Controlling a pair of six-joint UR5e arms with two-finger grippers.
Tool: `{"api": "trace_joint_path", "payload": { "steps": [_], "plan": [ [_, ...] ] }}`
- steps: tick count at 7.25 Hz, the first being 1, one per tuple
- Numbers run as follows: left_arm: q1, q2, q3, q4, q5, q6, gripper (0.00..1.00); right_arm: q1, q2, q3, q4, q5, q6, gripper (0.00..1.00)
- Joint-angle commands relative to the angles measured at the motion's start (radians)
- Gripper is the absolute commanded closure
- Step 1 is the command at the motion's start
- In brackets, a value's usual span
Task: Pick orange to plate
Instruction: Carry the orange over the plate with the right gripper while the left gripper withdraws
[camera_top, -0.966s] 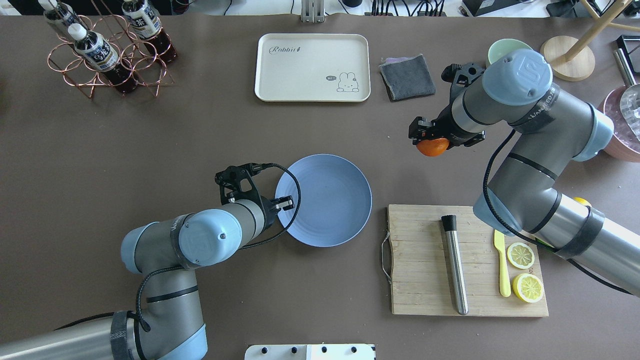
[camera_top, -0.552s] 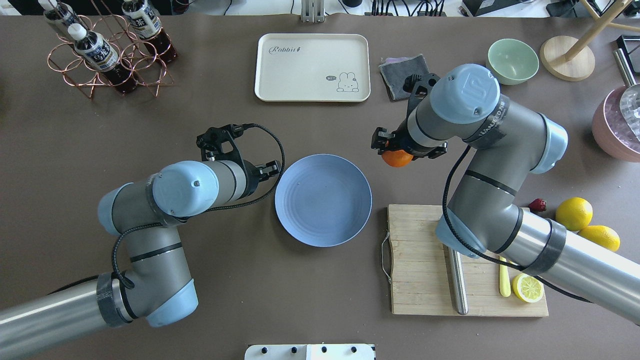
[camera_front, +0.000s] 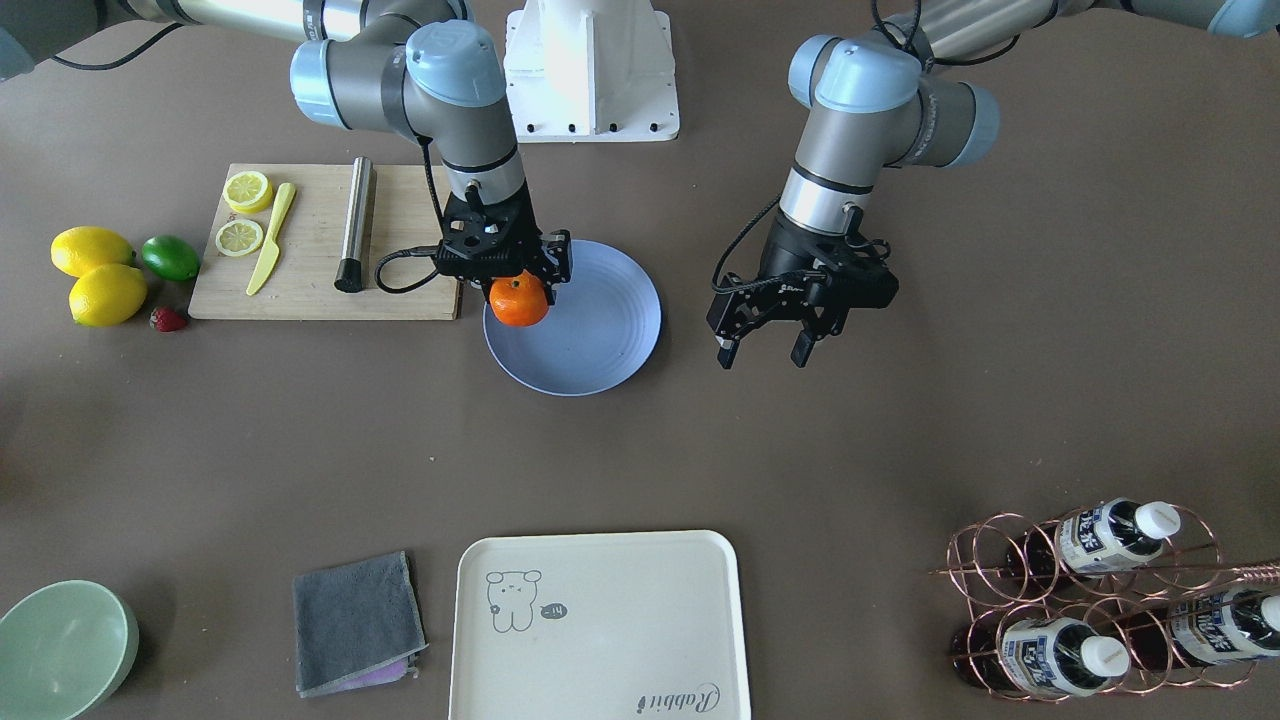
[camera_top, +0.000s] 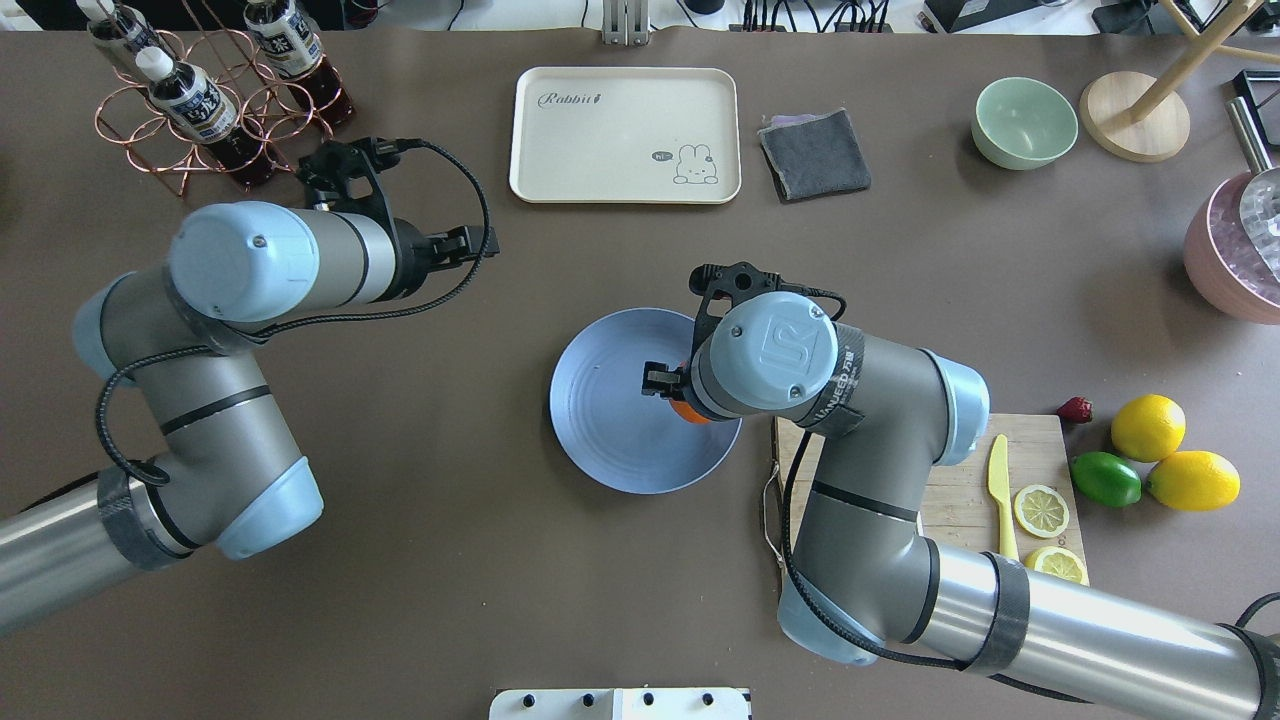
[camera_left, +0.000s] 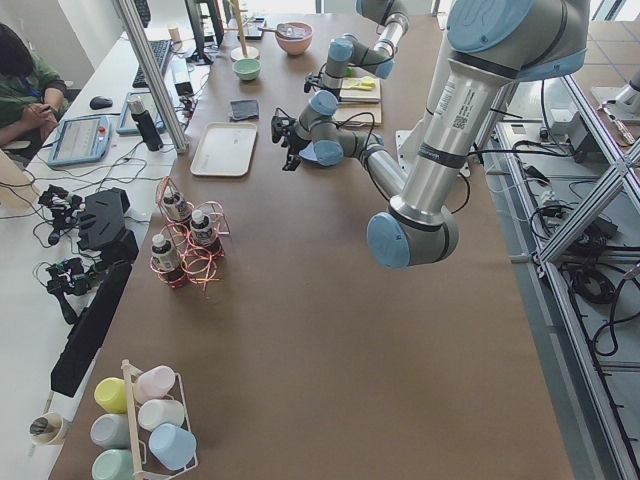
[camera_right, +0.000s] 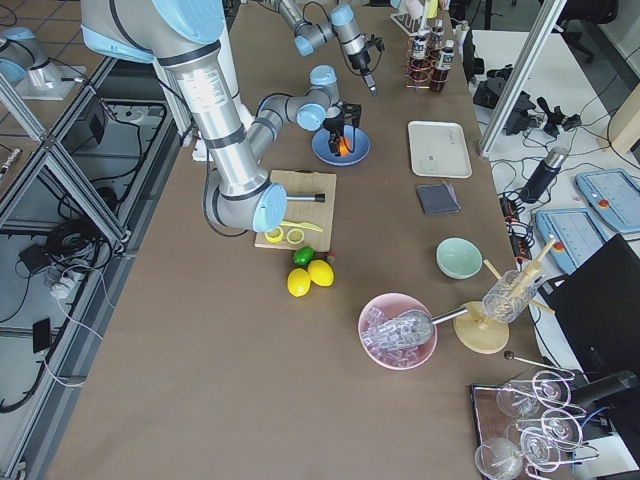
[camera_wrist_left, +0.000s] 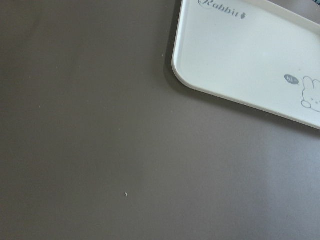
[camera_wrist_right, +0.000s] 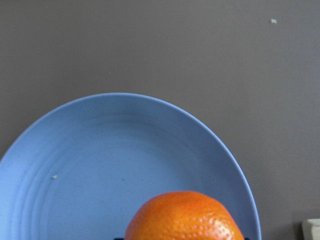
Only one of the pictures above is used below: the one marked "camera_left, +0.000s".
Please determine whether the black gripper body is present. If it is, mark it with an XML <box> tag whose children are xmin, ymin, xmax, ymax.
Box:
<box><xmin>285</xmin><ymin>127</ymin><xmax>311</xmax><ymax>156</ymax></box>
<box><xmin>317</xmin><ymin>74</ymin><xmax>343</xmax><ymax>100</ymax></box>

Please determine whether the blue plate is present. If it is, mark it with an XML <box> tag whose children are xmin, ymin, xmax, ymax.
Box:
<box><xmin>299</xmin><ymin>143</ymin><xmax>318</xmax><ymax>163</ymax></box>

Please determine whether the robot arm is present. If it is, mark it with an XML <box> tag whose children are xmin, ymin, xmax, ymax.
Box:
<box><xmin>304</xmin><ymin>0</ymin><xmax>410</xmax><ymax>99</ymax></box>
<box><xmin>271</xmin><ymin>1</ymin><xmax>589</xmax><ymax>268</ymax></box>

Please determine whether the wooden cutting board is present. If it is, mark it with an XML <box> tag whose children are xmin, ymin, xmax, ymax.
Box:
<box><xmin>333</xmin><ymin>77</ymin><xmax>382</xmax><ymax>126</ymax></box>

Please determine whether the yellow plastic knife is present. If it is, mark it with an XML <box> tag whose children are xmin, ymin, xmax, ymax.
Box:
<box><xmin>341</xmin><ymin>78</ymin><xmax>376</xmax><ymax>91</ymax></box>

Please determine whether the grey folded cloth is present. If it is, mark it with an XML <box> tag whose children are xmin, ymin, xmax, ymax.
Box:
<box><xmin>229</xmin><ymin>99</ymin><xmax>259</xmax><ymax>121</ymax></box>

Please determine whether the cream serving tray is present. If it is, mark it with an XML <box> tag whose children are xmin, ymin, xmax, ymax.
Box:
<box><xmin>190</xmin><ymin>122</ymin><xmax>257</xmax><ymax>177</ymax></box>

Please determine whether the pink bowl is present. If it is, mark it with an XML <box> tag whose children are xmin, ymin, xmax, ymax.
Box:
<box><xmin>275</xmin><ymin>21</ymin><xmax>313</xmax><ymax>56</ymax></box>

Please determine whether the metal ice scoop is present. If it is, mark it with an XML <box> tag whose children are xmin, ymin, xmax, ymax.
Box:
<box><xmin>259</xmin><ymin>22</ymin><xmax>309</xmax><ymax>40</ymax></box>

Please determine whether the mint green bowl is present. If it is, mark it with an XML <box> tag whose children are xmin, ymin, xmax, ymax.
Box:
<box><xmin>232</xmin><ymin>58</ymin><xmax>261</xmax><ymax>81</ymax></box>

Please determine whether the wooden stand base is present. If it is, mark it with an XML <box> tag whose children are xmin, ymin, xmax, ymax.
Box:
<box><xmin>224</xmin><ymin>0</ymin><xmax>260</xmax><ymax>61</ymax></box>

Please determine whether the black framed tablet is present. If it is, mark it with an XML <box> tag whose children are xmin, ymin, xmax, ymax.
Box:
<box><xmin>243</xmin><ymin>17</ymin><xmax>267</xmax><ymax>41</ymax></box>

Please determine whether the black thermos bottle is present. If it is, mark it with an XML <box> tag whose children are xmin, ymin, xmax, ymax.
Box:
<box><xmin>127</xmin><ymin>97</ymin><xmax>163</xmax><ymax>152</ymax></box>

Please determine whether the black keyboard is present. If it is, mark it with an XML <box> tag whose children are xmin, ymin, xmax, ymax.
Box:
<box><xmin>131</xmin><ymin>38</ymin><xmax>174</xmax><ymax>89</ymax></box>

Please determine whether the black computer mouse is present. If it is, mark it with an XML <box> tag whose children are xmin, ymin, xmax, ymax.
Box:
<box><xmin>89</xmin><ymin>96</ymin><xmax>113</xmax><ymax>110</ymax></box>

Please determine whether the teach pendant tablet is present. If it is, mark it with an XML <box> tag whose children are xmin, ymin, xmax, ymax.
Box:
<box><xmin>47</xmin><ymin>115</ymin><xmax>111</xmax><ymax>167</ymax></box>

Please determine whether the pink plastic cup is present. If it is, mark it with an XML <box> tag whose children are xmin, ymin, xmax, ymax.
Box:
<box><xmin>133</xmin><ymin>365</ymin><xmax>175</xmax><ymax>404</ymax></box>

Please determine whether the seated person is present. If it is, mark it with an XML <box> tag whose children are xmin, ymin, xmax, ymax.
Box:
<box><xmin>1</xmin><ymin>24</ymin><xmax>69</xmax><ymax>158</ymax></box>

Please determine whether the white plastic cup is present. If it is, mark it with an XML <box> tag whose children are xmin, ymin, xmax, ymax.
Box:
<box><xmin>138</xmin><ymin>399</ymin><xmax>185</xmax><ymax>431</ymax></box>

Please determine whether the yellow plastic cup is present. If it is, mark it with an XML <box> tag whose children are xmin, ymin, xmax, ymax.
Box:
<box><xmin>94</xmin><ymin>377</ymin><xmax>127</xmax><ymax>414</ymax></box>

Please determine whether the light blue plastic cup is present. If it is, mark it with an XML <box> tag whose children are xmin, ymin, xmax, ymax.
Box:
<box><xmin>148</xmin><ymin>423</ymin><xmax>197</xmax><ymax>471</ymax></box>

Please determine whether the grey plastic cup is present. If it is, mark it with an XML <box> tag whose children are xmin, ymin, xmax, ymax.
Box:
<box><xmin>90</xmin><ymin>413</ymin><xmax>130</xmax><ymax>449</ymax></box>

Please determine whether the sage green plastic cup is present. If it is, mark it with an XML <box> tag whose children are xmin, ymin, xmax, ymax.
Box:
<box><xmin>91</xmin><ymin>449</ymin><xmax>134</xmax><ymax>480</ymax></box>

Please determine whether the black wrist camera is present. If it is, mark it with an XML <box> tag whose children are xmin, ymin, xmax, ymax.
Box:
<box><xmin>270</xmin><ymin>114</ymin><xmax>296</xmax><ymax>147</ymax></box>
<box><xmin>303</xmin><ymin>74</ymin><xmax>324</xmax><ymax>93</ymax></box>

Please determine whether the copper wire bottle rack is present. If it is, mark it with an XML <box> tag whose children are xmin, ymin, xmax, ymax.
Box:
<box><xmin>156</xmin><ymin>176</ymin><xmax>230</xmax><ymax>289</ymax></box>

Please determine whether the aluminium frame post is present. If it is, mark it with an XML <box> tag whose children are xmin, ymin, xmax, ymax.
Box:
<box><xmin>115</xmin><ymin>0</ymin><xmax>188</xmax><ymax>154</ymax></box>

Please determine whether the white wire cup rack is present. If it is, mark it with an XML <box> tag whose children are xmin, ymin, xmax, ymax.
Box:
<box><xmin>121</xmin><ymin>360</ymin><xmax>199</xmax><ymax>479</ymax></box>

